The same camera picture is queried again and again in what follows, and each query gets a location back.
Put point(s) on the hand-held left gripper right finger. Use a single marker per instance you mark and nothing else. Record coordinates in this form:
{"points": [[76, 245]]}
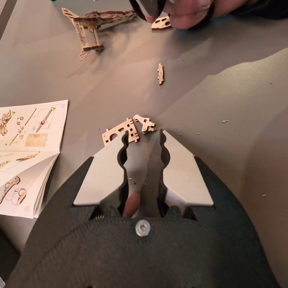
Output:
{"points": [[184, 180]]}

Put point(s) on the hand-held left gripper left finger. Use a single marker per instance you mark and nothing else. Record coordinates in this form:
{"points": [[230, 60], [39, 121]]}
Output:
{"points": [[101, 177]]}

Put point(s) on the wooden part with oval holes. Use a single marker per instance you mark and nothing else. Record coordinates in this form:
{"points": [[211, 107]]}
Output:
{"points": [[162, 23]]}

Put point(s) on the wooden plate part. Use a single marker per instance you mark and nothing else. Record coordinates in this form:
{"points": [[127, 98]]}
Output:
{"points": [[106, 138]]}

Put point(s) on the small hooked wooden part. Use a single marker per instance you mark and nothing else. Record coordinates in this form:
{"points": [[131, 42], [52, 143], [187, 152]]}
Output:
{"points": [[144, 121]]}

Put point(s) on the wooden model plane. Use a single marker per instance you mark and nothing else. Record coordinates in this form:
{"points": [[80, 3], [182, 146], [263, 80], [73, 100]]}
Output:
{"points": [[79, 31]]}

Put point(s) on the person's left hand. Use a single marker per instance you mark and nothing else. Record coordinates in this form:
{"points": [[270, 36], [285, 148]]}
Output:
{"points": [[132, 204]]}

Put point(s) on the person's right hand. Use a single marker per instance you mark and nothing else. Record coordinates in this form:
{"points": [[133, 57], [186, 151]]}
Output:
{"points": [[186, 15]]}

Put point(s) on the narrow wooden strip part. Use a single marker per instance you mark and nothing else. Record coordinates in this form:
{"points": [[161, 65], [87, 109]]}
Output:
{"points": [[160, 75]]}

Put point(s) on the paper instruction booklet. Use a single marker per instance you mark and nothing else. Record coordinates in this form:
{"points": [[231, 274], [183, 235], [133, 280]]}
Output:
{"points": [[29, 135]]}

